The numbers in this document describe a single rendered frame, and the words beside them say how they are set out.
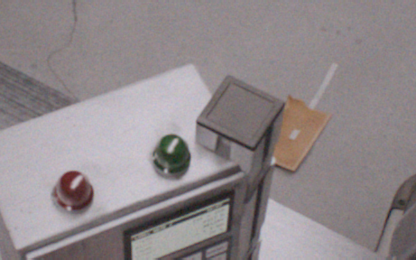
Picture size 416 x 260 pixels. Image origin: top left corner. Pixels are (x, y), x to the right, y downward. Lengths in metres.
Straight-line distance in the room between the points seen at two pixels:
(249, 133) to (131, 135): 0.08
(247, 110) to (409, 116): 1.88
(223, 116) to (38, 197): 0.13
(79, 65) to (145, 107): 1.87
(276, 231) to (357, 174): 1.06
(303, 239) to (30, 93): 0.44
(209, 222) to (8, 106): 0.83
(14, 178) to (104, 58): 1.91
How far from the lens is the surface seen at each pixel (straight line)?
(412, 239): 0.58
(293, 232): 1.44
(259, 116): 0.72
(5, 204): 0.71
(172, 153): 0.70
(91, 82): 2.59
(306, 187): 2.45
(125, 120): 0.74
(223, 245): 0.80
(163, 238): 0.74
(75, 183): 0.69
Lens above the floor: 2.09
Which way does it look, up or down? 56 degrees down
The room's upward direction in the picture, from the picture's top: 2 degrees counter-clockwise
